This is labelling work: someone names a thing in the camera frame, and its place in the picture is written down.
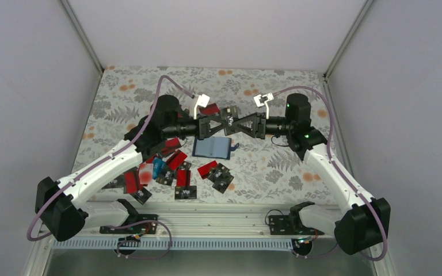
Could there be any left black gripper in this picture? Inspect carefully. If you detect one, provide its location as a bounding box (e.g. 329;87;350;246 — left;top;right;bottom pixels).
162;113;226;141

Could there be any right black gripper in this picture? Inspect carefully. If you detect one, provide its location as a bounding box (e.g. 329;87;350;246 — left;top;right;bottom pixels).
232;112;294;139

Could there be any black vip card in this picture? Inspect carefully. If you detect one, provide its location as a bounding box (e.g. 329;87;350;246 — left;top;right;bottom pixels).
220;106;239;136
174;186;197;200

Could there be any blue card holder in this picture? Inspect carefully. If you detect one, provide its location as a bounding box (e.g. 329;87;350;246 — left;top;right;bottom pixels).
192;137;239;160

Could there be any black VIP card front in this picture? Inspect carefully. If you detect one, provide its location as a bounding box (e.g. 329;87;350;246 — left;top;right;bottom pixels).
174;186;197;200

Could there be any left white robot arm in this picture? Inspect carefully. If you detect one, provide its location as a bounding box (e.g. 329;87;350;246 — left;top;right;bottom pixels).
26;95;228;242

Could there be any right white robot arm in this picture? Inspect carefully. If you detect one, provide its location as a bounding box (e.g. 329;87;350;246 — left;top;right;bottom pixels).
228;93;391;262

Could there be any red black stripe card far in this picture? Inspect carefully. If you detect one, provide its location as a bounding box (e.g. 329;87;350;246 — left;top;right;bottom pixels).
199;103;220;116

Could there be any red card centre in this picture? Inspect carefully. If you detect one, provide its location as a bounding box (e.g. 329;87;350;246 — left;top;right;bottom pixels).
197;160;218;179

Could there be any red card left cluster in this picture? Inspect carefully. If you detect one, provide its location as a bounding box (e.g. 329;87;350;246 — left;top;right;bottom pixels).
166;150;187;171

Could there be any red card under VIP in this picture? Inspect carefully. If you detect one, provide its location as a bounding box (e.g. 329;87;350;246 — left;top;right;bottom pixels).
176;170;191;187

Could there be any blue card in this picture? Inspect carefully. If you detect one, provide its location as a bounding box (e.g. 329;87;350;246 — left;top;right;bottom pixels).
152;157;165;180

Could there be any white red spot card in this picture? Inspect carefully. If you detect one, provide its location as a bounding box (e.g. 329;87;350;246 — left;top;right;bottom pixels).
138;163;154;186

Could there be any black card near base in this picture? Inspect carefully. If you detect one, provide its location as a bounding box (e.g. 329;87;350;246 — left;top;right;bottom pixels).
131;187;152;205

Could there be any floral table mat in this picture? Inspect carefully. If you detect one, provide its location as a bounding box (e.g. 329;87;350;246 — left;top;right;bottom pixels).
73;66;336;205

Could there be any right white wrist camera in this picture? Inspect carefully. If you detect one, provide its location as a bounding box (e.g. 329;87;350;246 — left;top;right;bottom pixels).
253;93;274;119

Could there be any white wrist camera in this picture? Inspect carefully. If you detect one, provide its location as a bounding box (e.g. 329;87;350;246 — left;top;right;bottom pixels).
189;94;210;120
253;93;274;119

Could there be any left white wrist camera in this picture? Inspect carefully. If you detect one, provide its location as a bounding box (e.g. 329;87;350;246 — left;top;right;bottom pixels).
189;94;210;120

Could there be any aluminium rail frame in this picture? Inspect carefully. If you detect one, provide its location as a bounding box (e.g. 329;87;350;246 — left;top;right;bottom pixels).
40;201;382;239

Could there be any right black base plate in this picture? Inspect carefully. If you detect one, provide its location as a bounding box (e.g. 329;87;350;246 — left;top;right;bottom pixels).
266;215;325;236

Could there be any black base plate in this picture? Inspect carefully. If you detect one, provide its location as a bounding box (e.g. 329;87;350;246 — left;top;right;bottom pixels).
99;214;158;235
266;215;325;236

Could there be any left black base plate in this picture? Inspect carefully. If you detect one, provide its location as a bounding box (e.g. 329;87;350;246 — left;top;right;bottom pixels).
99;214;158;235

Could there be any grey perforated cable duct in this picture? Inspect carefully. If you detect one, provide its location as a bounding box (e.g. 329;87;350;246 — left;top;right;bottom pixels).
51;237;293;251

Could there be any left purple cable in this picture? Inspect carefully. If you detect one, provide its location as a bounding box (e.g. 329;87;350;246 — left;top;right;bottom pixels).
26;75;199;261

